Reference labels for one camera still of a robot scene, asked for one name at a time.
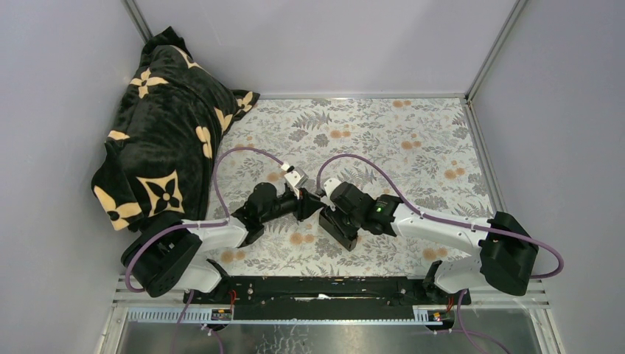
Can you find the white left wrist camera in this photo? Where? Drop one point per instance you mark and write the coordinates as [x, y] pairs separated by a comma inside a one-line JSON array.
[[295, 179]]

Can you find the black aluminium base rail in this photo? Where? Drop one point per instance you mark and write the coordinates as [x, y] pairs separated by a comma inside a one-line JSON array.
[[321, 301]]

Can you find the black paper box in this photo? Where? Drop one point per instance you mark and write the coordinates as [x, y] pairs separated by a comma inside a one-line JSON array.
[[338, 224]]

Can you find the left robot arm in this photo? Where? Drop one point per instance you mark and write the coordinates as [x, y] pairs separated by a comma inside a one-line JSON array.
[[168, 255]]

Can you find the floral tablecloth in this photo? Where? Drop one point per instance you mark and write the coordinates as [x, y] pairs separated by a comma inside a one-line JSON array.
[[422, 148]]

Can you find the black floral blanket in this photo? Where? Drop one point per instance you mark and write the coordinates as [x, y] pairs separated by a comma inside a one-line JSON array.
[[161, 148]]

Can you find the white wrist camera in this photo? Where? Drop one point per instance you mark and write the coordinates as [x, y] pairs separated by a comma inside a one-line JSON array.
[[328, 187], [295, 179]]

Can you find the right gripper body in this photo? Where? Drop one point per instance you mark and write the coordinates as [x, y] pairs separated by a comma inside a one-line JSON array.
[[354, 217]]

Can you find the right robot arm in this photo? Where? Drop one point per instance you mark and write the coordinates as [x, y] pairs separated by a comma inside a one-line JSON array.
[[492, 257]]

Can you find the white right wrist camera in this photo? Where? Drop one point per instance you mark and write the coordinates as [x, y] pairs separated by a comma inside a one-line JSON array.
[[328, 187]]

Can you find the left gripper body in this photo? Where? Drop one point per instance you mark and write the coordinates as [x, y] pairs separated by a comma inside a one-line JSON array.
[[287, 203]]

